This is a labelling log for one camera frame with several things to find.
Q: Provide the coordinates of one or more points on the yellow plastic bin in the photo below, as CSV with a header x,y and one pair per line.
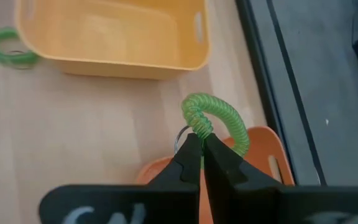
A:
x,y
104,46

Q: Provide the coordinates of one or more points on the black aluminium table frame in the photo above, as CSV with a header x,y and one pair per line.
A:
x,y
256,46

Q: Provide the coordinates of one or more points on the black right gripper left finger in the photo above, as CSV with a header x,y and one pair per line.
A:
x,y
154,202

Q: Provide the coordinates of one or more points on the orange plastic bin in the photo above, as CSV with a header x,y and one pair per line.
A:
x,y
259,149

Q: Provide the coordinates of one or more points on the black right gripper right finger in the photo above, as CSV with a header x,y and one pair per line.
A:
x,y
259,205

